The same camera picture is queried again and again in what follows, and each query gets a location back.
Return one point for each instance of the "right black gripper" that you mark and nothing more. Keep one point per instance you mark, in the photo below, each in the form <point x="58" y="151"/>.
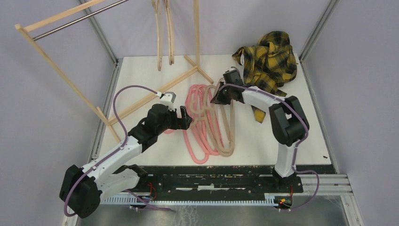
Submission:
<point x="219" y="99"/>

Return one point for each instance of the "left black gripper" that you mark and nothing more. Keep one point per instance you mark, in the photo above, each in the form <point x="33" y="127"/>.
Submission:
<point x="183" y="123"/>

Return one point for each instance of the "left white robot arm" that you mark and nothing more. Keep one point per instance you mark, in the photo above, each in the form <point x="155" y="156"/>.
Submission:
<point x="83" y="188"/>

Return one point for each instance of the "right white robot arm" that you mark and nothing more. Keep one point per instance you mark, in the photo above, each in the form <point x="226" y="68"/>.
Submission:
<point x="289" y="124"/>

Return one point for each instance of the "pink hanger inner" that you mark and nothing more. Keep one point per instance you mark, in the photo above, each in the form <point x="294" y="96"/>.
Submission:
<point x="215" y="122"/>

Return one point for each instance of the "pink hanger middle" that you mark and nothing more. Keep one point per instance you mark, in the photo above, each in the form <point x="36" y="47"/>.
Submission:
<point x="211" y="130"/>

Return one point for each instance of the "yellow plaid shirt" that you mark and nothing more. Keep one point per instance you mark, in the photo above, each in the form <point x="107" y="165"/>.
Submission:
<point x="269" y="64"/>

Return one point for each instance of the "wooden clothes rack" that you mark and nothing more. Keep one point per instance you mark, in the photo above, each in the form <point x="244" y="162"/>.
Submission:
<point x="55" y="46"/>

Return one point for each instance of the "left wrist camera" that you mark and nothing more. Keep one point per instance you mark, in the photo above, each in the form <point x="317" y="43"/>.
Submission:
<point x="167" y="99"/>

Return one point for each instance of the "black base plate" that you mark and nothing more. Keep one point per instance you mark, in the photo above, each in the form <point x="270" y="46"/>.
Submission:
<point x="214" y="183"/>

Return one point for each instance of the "white cable comb rail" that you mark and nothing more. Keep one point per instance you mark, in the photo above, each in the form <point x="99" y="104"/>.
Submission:
<point x="129" y="199"/>

